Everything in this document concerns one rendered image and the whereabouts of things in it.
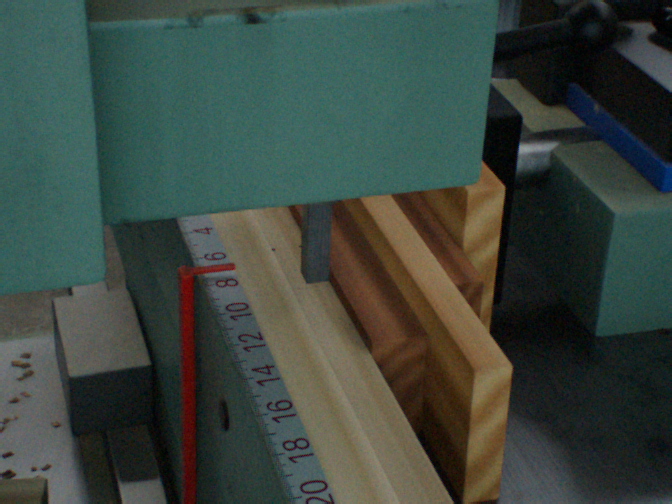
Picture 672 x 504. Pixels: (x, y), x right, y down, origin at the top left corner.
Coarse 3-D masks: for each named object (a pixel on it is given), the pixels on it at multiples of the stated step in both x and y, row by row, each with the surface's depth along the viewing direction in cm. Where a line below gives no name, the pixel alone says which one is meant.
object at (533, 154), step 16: (496, 96) 55; (496, 112) 53; (512, 112) 53; (496, 128) 53; (512, 128) 53; (576, 128) 60; (592, 128) 60; (496, 144) 54; (512, 144) 54; (528, 144) 59; (544, 144) 59; (560, 144) 59; (496, 160) 54; (512, 160) 54; (528, 160) 59; (544, 160) 59; (496, 176) 54; (512, 176) 55; (528, 176) 59; (544, 176) 59; (512, 192) 55; (496, 272) 57; (496, 288) 57; (496, 304) 58
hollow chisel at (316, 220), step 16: (304, 208) 49; (320, 208) 49; (304, 224) 49; (320, 224) 49; (304, 240) 50; (320, 240) 49; (304, 256) 50; (320, 256) 50; (304, 272) 50; (320, 272) 50
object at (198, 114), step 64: (128, 0) 41; (192, 0) 42; (256, 0) 42; (320, 0) 42; (384, 0) 42; (448, 0) 43; (128, 64) 41; (192, 64) 41; (256, 64) 42; (320, 64) 43; (384, 64) 43; (448, 64) 44; (128, 128) 42; (192, 128) 42; (256, 128) 43; (320, 128) 44; (384, 128) 44; (448, 128) 45; (128, 192) 43; (192, 192) 43; (256, 192) 44; (320, 192) 45; (384, 192) 46
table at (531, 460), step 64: (128, 256) 69; (512, 256) 63; (512, 320) 58; (576, 320) 58; (512, 384) 54; (576, 384) 54; (640, 384) 54; (512, 448) 50; (576, 448) 50; (640, 448) 51
